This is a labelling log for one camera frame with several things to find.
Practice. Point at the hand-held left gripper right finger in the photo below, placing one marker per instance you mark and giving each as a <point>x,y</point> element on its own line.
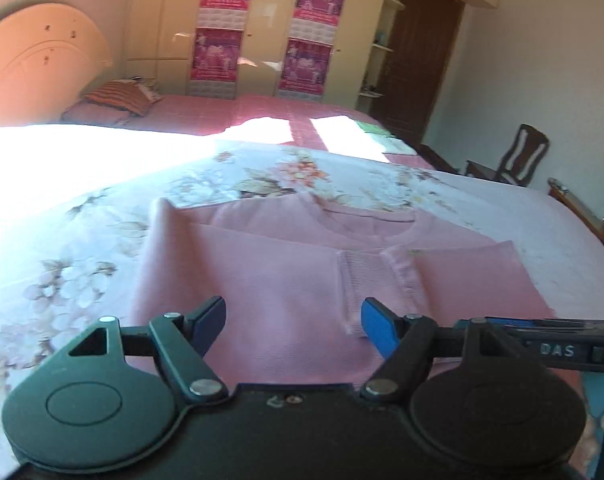
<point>379,327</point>

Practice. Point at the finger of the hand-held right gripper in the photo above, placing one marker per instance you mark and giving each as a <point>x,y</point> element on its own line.
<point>542,323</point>

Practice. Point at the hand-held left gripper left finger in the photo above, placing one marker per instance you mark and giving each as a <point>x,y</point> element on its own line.
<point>208,321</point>

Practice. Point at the pink knit sweater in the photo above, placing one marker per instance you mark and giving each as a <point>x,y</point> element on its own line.
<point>282,280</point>

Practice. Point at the wooden bed footboard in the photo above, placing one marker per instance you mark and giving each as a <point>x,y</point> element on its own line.
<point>582,210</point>

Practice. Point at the floral white quilt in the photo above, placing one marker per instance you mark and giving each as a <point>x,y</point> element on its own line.
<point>107,240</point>

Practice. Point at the dark wooden chair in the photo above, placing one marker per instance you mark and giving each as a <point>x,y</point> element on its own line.
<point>512,157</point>

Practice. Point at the folded white cloth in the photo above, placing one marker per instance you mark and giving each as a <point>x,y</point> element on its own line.
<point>397,145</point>

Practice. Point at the folded green cloth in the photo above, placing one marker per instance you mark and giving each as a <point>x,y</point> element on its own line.
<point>374,128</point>

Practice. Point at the pink checked bedspread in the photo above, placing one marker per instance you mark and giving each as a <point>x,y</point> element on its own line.
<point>282,115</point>

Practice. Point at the pink pillow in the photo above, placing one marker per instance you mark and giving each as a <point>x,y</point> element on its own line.
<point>94,114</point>

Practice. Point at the orange striped pillow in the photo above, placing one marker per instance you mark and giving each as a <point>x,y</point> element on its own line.
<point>117,96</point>

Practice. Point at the dark wooden door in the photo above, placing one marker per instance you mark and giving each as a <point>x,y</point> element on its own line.
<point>422,65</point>

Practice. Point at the cream corner shelf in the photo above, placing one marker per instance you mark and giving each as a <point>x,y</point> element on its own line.
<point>379,50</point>

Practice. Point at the cream arched headboard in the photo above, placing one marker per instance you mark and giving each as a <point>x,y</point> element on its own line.
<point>37,75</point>

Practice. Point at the cream wardrobe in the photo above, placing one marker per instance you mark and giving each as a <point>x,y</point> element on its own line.
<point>267,25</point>

